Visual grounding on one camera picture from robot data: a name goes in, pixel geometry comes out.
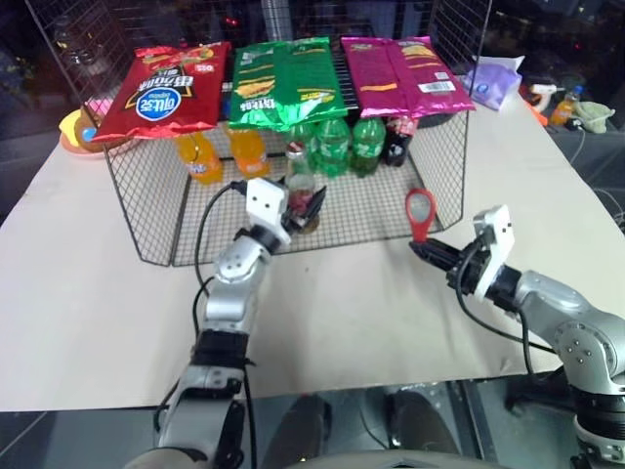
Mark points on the purple plastic bag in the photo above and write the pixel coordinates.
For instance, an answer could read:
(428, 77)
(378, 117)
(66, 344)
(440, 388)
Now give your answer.
(493, 80)

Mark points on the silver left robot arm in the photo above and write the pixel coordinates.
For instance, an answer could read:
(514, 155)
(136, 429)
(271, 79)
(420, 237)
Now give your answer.
(234, 273)

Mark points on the grey robot torso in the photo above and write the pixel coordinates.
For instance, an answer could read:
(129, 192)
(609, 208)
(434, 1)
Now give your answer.
(381, 463)

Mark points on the magenta chip bag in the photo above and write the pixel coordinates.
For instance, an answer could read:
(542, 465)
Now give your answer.
(400, 78)

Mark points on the pink plate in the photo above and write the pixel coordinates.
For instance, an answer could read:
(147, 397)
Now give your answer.
(83, 151)

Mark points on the dark cola bottle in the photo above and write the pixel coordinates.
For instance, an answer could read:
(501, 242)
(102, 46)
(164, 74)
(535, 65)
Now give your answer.
(399, 144)

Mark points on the red chip bag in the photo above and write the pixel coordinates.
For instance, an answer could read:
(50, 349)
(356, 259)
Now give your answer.
(161, 93)

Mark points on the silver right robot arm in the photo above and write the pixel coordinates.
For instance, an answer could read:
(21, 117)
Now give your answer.
(581, 337)

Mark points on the red bottle opener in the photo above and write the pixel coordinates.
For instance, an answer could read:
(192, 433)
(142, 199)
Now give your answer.
(420, 229)

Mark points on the small orange drink bottle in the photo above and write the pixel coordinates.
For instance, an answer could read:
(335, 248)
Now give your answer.
(564, 110)

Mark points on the white glue gun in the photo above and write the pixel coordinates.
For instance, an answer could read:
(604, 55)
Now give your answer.
(544, 89)

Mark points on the yellow toy bowl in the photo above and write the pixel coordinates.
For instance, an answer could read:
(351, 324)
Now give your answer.
(70, 126)

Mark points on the green plush cloth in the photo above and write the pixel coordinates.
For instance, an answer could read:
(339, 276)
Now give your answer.
(595, 115)

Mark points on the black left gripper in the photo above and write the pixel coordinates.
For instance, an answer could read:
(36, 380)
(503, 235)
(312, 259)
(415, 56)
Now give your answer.
(299, 224)

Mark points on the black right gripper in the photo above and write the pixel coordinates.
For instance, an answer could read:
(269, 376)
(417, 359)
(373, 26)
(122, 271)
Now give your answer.
(470, 268)

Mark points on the green soda bottle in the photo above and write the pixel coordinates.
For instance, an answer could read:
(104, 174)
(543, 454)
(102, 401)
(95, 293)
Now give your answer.
(333, 146)
(304, 134)
(367, 146)

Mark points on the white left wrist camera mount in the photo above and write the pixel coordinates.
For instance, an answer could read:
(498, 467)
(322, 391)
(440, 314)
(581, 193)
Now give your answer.
(263, 201)

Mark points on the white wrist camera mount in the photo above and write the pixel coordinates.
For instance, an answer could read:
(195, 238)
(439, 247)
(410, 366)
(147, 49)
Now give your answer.
(263, 201)
(503, 229)

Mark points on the orange soda bottle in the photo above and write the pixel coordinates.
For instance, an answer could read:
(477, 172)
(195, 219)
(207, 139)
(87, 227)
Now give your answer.
(200, 161)
(249, 154)

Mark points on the glass bottle with red cap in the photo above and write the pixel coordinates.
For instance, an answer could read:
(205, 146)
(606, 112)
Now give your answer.
(300, 188)

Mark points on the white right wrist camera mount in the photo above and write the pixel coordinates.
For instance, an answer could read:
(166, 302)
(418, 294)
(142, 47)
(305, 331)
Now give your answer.
(503, 229)

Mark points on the green chip bag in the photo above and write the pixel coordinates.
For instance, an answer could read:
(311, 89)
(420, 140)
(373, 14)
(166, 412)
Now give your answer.
(283, 83)

